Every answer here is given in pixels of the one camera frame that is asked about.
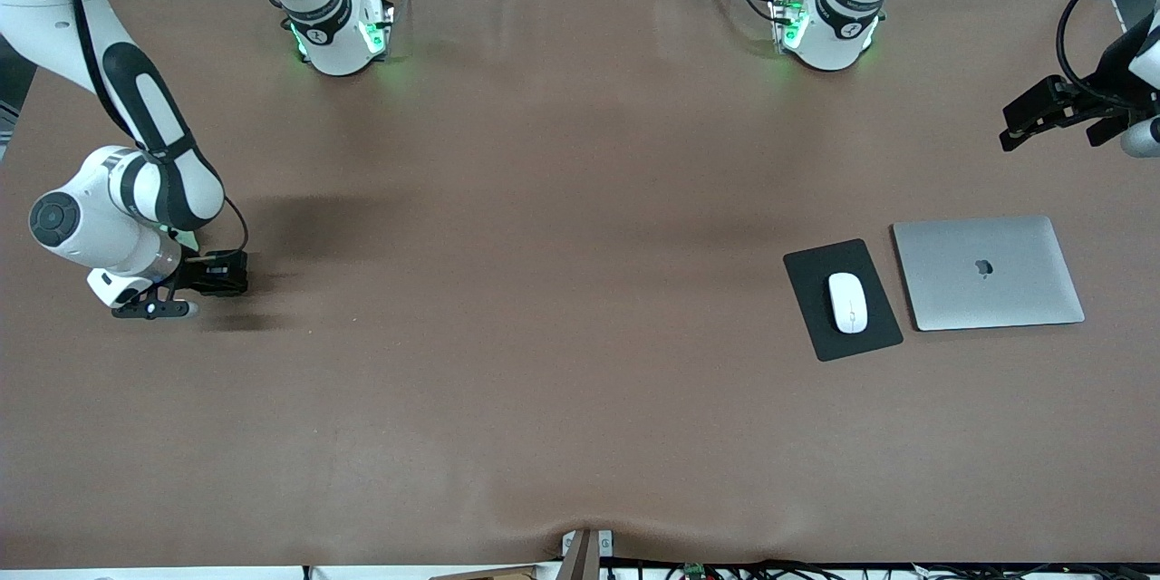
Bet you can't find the base connector board green light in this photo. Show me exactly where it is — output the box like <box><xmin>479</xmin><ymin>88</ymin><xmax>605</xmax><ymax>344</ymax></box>
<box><xmin>768</xmin><ymin>0</ymin><xmax>809</xmax><ymax>53</ymax></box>
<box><xmin>361</xmin><ymin>0</ymin><xmax>397</xmax><ymax>60</ymax></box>

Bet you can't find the black mouse pad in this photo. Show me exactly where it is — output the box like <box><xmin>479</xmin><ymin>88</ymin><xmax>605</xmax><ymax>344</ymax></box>
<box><xmin>783</xmin><ymin>238</ymin><xmax>904</xmax><ymax>363</ymax></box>

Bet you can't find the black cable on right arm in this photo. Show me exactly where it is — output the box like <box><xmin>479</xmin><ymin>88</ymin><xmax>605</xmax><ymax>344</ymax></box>
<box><xmin>53</xmin><ymin>0</ymin><xmax>250</xmax><ymax>256</ymax></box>

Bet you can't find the white computer mouse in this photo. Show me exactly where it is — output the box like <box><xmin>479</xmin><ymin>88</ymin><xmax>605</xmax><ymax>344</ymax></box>
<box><xmin>826</xmin><ymin>271</ymin><xmax>869</xmax><ymax>335</ymax></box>

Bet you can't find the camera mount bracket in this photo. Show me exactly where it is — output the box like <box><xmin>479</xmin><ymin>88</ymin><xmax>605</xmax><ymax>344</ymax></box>
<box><xmin>560</xmin><ymin>529</ymin><xmax>614</xmax><ymax>580</ymax></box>

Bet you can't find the silver laptop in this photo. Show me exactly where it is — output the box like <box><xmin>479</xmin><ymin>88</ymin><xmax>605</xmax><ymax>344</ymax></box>
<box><xmin>891</xmin><ymin>215</ymin><xmax>1086</xmax><ymax>333</ymax></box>

